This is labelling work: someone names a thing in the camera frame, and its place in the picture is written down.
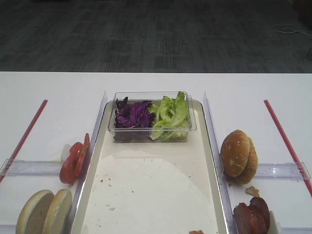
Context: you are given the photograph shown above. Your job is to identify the green lettuce leaves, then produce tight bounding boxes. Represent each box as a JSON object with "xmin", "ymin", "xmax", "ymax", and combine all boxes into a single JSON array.
[{"xmin": 148, "ymin": 91, "xmax": 190, "ymax": 141}]

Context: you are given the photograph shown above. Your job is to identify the long clear divider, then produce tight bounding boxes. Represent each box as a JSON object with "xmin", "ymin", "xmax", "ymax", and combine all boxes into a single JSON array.
[
  {"xmin": 63, "ymin": 92, "xmax": 108, "ymax": 234},
  {"xmin": 203, "ymin": 92, "xmax": 237, "ymax": 234}
]

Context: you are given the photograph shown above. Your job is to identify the white cable on floor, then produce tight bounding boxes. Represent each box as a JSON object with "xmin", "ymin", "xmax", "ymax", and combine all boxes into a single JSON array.
[{"xmin": 272, "ymin": 23, "xmax": 312, "ymax": 39}]

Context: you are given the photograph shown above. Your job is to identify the red tomato slice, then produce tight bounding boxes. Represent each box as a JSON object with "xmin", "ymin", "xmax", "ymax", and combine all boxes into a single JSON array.
[
  {"xmin": 59, "ymin": 142, "xmax": 83, "ymax": 184},
  {"xmin": 74, "ymin": 133, "xmax": 90, "ymax": 177}
]

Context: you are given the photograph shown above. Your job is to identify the red tomato slice front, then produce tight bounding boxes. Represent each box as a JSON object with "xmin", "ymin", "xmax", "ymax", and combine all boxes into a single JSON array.
[{"xmin": 59, "ymin": 142, "xmax": 83, "ymax": 184}]

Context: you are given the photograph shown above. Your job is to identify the right lower clear cross divider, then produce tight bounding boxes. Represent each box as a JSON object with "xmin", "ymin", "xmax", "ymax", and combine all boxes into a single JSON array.
[{"xmin": 280, "ymin": 227, "xmax": 312, "ymax": 234}]

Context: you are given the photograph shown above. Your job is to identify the sesame bun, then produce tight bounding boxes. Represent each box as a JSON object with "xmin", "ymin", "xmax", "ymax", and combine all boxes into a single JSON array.
[
  {"xmin": 236, "ymin": 137, "xmax": 258, "ymax": 184},
  {"xmin": 220, "ymin": 130, "xmax": 250, "ymax": 177}
]

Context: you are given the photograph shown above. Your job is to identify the right upper clear cross divider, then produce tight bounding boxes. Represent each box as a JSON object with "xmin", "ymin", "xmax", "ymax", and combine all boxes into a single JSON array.
[{"xmin": 254, "ymin": 162, "xmax": 311, "ymax": 180}]

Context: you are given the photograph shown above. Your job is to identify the cream rectangular tray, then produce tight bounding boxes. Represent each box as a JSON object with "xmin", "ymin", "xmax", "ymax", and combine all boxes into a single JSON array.
[{"xmin": 71, "ymin": 101, "xmax": 227, "ymax": 234}]

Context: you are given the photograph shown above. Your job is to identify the left long clear divider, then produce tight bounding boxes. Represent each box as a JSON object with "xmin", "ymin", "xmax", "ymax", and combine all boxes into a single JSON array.
[{"xmin": 63, "ymin": 92, "xmax": 108, "ymax": 234}]

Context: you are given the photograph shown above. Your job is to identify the red tape strip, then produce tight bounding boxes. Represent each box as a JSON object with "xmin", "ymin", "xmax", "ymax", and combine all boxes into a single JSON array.
[
  {"xmin": 0, "ymin": 99, "xmax": 48, "ymax": 182},
  {"xmin": 264, "ymin": 99, "xmax": 312, "ymax": 195}
]

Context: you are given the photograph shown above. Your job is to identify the sesame bun top front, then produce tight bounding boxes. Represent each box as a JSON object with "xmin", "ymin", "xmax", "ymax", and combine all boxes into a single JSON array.
[{"xmin": 220, "ymin": 130, "xmax": 250, "ymax": 177}]

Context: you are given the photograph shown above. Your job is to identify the orange scrap on tray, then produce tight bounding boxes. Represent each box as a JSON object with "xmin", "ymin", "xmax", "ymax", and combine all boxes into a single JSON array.
[{"xmin": 188, "ymin": 230, "xmax": 205, "ymax": 234}]

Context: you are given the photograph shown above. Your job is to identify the clear cross divider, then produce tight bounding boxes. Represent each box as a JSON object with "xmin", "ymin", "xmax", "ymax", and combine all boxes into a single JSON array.
[
  {"xmin": 0, "ymin": 159, "xmax": 62, "ymax": 176},
  {"xmin": 280, "ymin": 227, "xmax": 312, "ymax": 234},
  {"xmin": 254, "ymin": 162, "xmax": 311, "ymax": 180}
]

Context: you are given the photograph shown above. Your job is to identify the red tomato slice back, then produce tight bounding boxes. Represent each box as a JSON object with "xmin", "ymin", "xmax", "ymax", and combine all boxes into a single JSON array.
[{"xmin": 74, "ymin": 133, "xmax": 90, "ymax": 177}]

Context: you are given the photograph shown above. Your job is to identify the left red tape strip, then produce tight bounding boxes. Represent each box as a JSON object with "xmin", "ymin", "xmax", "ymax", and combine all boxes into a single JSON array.
[{"xmin": 0, "ymin": 99, "xmax": 48, "ymax": 182}]

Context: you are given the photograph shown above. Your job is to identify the right long clear divider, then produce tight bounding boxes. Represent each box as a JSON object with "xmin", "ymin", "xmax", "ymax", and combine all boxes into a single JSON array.
[{"xmin": 203, "ymin": 92, "xmax": 237, "ymax": 234}]

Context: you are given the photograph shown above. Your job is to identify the sesame bun top back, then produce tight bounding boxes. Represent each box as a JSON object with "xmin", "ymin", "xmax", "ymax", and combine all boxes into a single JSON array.
[{"xmin": 236, "ymin": 137, "xmax": 258, "ymax": 184}]

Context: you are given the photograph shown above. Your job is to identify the brown crumb beside bun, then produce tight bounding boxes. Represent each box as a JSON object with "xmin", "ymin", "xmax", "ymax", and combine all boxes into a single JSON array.
[{"xmin": 245, "ymin": 186, "xmax": 260, "ymax": 197}]

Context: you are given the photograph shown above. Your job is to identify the purple cabbage shreds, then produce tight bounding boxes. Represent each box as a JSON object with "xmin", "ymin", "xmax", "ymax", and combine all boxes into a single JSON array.
[{"xmin": 114, "ymin": 97, "xmax": 156, "ymax": 142}]

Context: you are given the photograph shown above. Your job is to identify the right red tape strip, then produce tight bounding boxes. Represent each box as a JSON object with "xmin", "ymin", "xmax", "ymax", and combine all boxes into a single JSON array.
[{"xmin": 264, "ymin": 99, "xmax": 312, "ymax": 195}]

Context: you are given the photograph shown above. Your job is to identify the clear plastic salad container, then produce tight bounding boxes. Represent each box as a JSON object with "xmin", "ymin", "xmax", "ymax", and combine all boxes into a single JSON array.
[{"xmin": 108, "ymin": 91, "xmax": 197, "ymax": 143}]

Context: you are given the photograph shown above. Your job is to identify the left upper clear cross divider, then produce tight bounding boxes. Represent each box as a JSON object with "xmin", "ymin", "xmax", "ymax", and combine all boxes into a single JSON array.
[{"xmin": 0, "ymin": 159, "xmax": 62, "ymax": 176}]

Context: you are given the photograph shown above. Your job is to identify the bun half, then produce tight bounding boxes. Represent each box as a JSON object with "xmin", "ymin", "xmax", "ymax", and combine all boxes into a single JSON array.
[
  {"xmin": 42, "ymin": 189, "xmax": 72, "ymax": 234},
  {"xmin": 16, "ymin": 190, "xmax": 54, "ymax": 234}
]

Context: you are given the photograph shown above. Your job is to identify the dark red meat slices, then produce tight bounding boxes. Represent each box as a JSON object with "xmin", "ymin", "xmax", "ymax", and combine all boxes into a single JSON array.
[{"xmin": 234, "ymin": 197, "xmax": 270, "ymax": 234}]

